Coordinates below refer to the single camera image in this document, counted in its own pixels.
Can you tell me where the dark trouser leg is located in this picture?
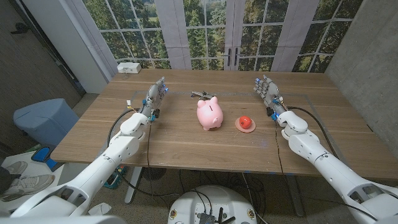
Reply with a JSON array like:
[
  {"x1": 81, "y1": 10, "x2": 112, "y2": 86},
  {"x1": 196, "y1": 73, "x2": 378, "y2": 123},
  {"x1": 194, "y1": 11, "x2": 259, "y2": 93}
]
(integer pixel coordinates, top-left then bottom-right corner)
[{"x1": 0, "y1": 166, "x2": 20, "y2": 195}]

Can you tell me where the pink plastic piggy bank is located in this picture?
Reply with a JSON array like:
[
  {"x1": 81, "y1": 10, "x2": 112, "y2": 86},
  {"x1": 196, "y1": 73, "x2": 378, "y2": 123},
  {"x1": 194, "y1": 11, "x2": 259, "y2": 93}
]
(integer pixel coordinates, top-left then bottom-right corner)
[{"x1": 196, "y1": 96, "x2": 224, "y2": 131}]

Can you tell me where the blue-grey lidded bin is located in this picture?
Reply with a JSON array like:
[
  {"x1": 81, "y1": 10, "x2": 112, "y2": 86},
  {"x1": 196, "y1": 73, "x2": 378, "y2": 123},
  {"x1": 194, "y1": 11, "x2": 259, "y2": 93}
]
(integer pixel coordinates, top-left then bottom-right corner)
[{"x1": 12, "y1": 98, "x2": 80, "y2": 149}]

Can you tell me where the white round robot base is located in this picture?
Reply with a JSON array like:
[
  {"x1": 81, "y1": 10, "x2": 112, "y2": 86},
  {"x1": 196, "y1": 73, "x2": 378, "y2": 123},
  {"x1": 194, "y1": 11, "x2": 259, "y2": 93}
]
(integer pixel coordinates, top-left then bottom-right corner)
[{"x1": 167, "y1": 185, "x2": 258, "y2": 224}]

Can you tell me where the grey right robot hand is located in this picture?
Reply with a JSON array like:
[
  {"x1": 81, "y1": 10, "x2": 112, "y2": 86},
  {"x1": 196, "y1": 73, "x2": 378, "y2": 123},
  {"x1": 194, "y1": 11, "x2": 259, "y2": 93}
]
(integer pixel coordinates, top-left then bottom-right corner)
[{"x1": 253, "y1": 74, "x2": 289, "y2": 121}]

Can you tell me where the blue padded object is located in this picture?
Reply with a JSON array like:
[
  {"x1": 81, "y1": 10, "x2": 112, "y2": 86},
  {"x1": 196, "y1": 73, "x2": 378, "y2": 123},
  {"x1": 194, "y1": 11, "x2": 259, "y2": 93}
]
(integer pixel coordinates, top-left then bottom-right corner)
[{"x1": 30, "y1": 146, "x2": 58, "y2": 171}]

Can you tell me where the printed window backdrop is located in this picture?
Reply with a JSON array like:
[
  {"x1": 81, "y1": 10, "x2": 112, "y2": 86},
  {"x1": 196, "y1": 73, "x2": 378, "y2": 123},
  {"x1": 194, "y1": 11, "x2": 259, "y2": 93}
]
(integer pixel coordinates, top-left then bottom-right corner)
[{"x1": 70, "y1": 0, "x2": 364, "y2": 74}]

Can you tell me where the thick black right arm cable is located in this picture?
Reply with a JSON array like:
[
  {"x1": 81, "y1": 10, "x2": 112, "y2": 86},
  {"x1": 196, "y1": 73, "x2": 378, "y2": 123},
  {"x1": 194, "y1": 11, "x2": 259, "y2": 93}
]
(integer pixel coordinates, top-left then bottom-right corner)
[{"x1": 287, "y1": 106, "x2": 340, "y2": 159}]

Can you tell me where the teal object under table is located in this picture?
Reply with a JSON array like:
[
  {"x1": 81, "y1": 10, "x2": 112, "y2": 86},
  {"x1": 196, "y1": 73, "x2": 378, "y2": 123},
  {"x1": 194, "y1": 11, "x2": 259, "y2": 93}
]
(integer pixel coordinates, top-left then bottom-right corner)
[{"x1": 104, "y1": 166, "x2": 127, "y2": 190}]

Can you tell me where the white floor board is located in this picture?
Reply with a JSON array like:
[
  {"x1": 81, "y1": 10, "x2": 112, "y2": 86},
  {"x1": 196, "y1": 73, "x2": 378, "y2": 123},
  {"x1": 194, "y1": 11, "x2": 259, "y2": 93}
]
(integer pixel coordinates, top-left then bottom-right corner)
[{"x1": 0, "y1": 151, "x2": 90, "y2": 212}]

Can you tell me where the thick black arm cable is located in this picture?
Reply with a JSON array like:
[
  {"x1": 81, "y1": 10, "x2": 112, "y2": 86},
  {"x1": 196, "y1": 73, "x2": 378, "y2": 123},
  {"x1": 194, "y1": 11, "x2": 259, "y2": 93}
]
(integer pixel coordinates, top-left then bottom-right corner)
[
  {"x1": 287, "y1": 106, "x2": 340, "y2": 159},
  {"x1": 107, "y1": 107, "x2": 187, "y2": 198}
]

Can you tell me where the black door handle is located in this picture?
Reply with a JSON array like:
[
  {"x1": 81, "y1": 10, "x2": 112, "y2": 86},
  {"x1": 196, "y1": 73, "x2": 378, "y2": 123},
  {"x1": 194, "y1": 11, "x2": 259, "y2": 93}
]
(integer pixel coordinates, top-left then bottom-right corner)
[{"x1": 10, "y1": 22, "x2": 30, "y2": 35}]

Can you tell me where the white plastic box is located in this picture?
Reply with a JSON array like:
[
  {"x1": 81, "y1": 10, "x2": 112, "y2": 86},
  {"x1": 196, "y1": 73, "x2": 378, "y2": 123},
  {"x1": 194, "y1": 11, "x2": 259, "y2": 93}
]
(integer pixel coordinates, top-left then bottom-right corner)
[{"x1": 116, "y1": 62, "x2": 142, "y2": 75}]

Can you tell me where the red ball on pink dish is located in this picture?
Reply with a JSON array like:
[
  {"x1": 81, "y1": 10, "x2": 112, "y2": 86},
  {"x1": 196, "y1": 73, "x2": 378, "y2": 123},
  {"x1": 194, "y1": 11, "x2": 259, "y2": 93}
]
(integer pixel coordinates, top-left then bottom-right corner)
[{"x1": 234, "y1": 117, "x2": 257, "y2": 134}]

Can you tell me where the small grey sneaker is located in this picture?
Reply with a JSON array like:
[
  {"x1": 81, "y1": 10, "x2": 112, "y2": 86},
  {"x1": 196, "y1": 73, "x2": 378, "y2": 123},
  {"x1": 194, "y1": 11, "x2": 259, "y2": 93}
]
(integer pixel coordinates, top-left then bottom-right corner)
[{"x1": 4, "y1": 161, "x2": 28, "y2": 175}]

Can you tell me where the white robot chest panel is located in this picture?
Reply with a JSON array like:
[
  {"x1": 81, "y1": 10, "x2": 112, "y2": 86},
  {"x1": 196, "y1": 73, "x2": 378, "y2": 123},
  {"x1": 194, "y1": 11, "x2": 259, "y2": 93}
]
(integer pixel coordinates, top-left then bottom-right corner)
[{"x1": 0, "y1": 215, "x2": 127, "y2": 224}]

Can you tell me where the large grey sneaker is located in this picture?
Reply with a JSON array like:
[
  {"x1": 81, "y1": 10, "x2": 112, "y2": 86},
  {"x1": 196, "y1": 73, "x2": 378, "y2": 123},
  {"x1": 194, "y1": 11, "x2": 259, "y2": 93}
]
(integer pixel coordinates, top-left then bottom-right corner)
[{"x1": 0, "y1": 174, "x2": 55, "y2": 202}]

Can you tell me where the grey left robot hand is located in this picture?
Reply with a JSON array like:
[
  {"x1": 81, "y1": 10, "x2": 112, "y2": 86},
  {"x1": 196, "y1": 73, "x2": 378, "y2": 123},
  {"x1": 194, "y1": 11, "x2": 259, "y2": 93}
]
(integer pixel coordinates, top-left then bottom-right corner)
[{"x1": 138, "y1": 76, "x2": 169, "y2": 121}]

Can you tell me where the white table leg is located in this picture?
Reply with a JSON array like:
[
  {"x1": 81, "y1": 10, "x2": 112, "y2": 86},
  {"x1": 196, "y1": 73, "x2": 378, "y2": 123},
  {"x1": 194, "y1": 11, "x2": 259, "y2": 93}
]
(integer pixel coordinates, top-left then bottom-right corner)
[{"x1": 124, "y1": 166, "x2": 143, "y2": 205}]

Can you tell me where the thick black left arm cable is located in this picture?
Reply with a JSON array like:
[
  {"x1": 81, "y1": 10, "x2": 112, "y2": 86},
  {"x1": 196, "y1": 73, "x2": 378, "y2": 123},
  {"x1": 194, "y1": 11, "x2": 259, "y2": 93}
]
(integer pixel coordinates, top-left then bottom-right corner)
[{"x1": 107, "y1": 107, "x2": 187, "y2": 198}]

